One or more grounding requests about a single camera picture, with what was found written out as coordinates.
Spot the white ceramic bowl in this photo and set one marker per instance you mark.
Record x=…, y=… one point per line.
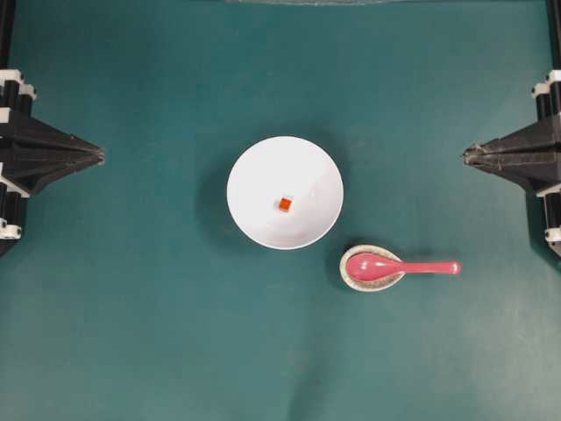
x=290, y=167

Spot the pink ceramic spoon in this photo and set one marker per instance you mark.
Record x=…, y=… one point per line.
x=370, y=267

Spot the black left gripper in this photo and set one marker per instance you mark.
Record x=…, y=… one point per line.
x=26, y=173

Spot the small speckled ceramic cup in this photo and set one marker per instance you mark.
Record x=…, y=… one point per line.
x=368, y=286

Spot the small red block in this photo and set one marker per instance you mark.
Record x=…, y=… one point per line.
x=284, y=204

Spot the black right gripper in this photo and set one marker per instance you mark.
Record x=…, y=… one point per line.
x=513, y=157

